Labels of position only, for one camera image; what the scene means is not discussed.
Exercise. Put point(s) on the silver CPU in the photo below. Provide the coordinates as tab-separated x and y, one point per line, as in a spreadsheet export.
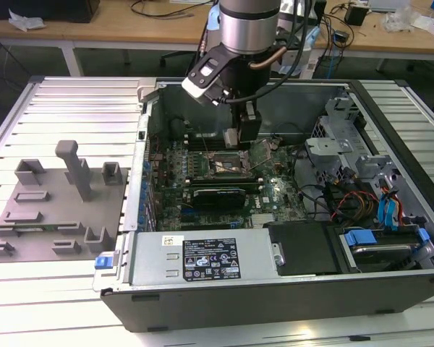
231	139

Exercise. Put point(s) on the metal locking lever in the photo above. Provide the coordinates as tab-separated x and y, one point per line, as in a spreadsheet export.
261	163
203	142

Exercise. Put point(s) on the CPU socket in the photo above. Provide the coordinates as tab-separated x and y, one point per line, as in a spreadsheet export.
227	167

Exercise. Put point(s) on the RAM slot white clips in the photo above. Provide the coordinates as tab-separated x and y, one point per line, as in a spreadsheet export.
224	178
217	134

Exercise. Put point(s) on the green motherboard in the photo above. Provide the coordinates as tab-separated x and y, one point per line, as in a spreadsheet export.
282	173

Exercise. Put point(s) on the small black adapter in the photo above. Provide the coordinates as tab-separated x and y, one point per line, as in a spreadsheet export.
341	36

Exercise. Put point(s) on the grey metal drive cage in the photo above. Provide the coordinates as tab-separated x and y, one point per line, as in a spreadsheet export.
327	146

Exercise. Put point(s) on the black graphics card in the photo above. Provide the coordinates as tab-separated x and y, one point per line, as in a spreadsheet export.
217	199

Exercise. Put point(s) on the black power adapter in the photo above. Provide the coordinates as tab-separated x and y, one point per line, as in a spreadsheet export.
356	15

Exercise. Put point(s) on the silver chipset heatsink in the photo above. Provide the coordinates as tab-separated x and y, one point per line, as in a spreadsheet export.
263	219

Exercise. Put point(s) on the wooden desk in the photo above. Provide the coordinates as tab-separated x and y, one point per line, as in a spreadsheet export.
105	30

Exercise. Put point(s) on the grey flat device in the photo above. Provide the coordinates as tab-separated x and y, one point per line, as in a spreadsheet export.
388	3

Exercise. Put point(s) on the clear plastic bag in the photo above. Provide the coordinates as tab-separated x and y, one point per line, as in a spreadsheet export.
398	20

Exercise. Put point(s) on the black plastic shroud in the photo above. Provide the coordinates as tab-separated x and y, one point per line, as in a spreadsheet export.
300	249

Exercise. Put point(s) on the white cardboard box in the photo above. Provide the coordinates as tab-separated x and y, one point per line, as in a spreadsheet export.
425	22

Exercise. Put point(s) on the blue disk carrier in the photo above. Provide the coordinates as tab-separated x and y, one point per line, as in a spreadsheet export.
360	236

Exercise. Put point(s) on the grey parts rack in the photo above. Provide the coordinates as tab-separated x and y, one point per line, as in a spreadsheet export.
101	209

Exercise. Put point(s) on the black box-shaped device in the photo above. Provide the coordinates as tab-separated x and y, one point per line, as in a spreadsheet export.
58	9

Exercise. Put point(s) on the silver power supply unit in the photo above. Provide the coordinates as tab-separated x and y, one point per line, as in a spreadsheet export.
152	260

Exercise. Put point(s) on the hard disk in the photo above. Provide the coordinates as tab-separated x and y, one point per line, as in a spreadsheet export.
379	254

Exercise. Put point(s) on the white crumpled paper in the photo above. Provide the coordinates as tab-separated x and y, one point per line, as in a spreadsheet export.
25	21

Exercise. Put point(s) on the black PC case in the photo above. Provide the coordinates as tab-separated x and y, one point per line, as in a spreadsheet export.
238	307

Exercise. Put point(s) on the blue case latch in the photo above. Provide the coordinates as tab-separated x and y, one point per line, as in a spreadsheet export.
103	261

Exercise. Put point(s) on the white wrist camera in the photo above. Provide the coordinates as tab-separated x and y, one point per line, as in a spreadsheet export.
195	88

